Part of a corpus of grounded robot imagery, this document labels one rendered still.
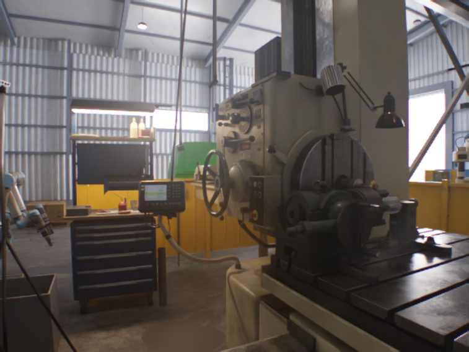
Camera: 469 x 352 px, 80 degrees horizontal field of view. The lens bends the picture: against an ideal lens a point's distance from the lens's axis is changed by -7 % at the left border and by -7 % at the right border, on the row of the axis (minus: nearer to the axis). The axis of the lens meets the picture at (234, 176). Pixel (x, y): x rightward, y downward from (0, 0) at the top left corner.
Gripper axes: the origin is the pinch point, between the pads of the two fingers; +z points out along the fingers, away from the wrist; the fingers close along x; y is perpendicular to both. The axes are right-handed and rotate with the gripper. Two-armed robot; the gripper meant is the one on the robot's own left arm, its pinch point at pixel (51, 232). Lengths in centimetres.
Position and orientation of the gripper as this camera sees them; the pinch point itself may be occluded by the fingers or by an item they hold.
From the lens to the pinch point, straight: 346.2
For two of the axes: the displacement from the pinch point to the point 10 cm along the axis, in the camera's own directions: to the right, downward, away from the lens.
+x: -3.9, 1.0, 9.1
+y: 8.2, -4.1, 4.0
